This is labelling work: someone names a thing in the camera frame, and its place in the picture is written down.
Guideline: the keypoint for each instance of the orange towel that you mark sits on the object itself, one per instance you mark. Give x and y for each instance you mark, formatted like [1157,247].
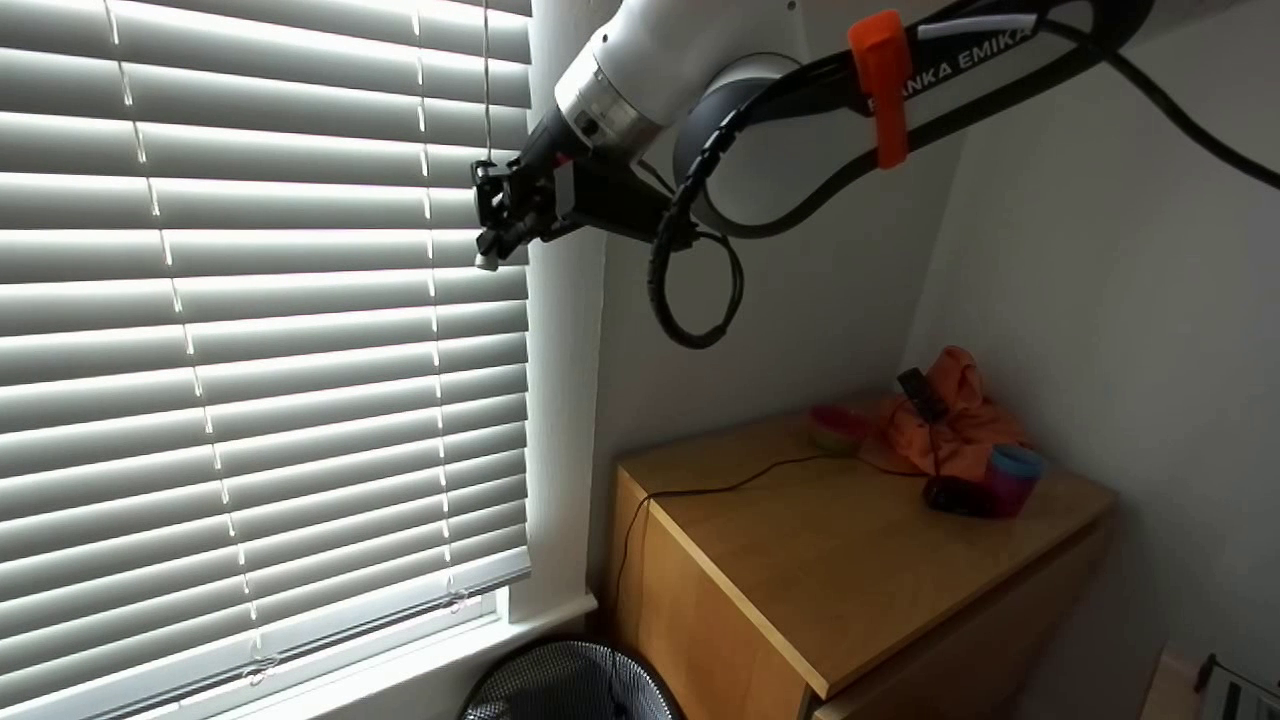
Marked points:
[960,442]

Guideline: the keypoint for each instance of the black trash bin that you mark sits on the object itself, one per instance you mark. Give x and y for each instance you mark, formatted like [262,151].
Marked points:
[568,682]

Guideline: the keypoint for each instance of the orange cable clip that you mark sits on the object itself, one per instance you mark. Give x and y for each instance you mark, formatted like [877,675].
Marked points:
[882,70]

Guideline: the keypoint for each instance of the light wooden dresser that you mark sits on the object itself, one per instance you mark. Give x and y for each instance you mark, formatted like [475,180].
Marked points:
[769,576]

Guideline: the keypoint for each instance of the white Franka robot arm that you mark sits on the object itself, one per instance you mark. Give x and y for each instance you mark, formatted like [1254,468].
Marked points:
[666,87]

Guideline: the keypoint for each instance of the black oval device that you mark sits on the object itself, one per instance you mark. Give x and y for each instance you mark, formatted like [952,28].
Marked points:
[946,493]

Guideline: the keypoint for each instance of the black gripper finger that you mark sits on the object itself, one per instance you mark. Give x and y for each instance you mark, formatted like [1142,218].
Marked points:
[501,188]
[505,232]

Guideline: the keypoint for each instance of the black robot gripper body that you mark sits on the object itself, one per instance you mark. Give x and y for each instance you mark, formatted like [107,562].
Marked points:
[584,185]

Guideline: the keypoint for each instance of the blue and purple cup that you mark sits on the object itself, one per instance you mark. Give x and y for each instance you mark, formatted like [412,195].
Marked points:
[1015,477]

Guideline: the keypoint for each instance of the black hair straightener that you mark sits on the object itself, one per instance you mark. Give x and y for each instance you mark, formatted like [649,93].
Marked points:
[919,390]

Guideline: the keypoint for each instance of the white window blinds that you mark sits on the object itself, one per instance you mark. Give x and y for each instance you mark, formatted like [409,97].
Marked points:
[262,411]

